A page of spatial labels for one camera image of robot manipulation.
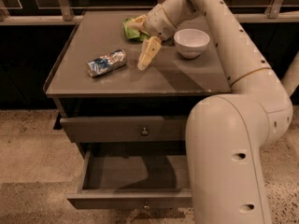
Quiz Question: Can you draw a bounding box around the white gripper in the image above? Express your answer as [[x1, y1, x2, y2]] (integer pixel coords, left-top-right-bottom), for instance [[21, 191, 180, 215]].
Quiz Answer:
[[125, 4, 178, 70]]

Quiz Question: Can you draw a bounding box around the silver blue redbull can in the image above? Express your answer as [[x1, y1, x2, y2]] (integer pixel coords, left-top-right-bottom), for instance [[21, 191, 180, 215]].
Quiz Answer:
[[86, 49, 127, 77]]

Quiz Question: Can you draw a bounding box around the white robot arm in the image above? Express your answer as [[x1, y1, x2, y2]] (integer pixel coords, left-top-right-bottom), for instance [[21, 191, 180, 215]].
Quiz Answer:
[[128, 0, 293, 224]]

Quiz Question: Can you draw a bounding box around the grey drawer cabinet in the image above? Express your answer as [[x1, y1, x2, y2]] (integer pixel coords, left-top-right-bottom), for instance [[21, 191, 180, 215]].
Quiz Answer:
[[43, 9, 232, 161]]

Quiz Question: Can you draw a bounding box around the grey top drawer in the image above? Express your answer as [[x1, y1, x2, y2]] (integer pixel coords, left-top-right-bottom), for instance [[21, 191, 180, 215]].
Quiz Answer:
[[61, 116, 187, 143]]

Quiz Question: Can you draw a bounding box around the brass top drawer knob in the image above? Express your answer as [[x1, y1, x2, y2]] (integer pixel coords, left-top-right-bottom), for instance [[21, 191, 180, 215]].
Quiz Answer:
[[141, 127, 149, 136]]

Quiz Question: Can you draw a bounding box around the brass drawer knob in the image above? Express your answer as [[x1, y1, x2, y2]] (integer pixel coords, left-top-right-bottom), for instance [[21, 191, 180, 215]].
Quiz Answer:
[[141, 127, 149, 136], [143, 202, 150, 210]]

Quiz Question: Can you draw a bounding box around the grey open middle drawer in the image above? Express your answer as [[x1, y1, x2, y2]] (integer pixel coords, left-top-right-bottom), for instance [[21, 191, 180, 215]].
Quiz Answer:
[[67, 148, 192, 209]]

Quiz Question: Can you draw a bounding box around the brass middle drawer knob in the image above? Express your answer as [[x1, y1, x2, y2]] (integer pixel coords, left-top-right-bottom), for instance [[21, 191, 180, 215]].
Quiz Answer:
[[143, 202, 150, 210]]

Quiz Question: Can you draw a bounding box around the green snack bag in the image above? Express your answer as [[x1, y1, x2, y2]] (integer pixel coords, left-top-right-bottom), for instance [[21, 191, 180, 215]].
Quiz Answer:
[[123, 18, 150, 42]]

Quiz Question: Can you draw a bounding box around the white bowl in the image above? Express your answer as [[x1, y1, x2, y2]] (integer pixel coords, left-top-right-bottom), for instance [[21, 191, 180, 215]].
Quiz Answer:
[[174, 29, 210, 59]]

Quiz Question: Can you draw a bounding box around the metal railing frame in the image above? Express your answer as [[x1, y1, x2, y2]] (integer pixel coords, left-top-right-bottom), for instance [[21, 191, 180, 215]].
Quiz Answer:
[[0, 0, 299, 24]]

